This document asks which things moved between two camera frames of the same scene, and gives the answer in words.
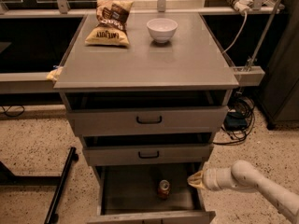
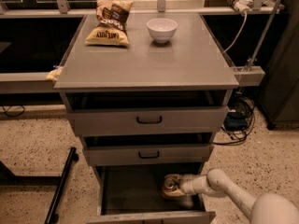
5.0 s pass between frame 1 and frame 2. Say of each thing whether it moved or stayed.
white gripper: moved
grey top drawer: stayed
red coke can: moved
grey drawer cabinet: stayed
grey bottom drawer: stayed
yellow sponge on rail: stayed
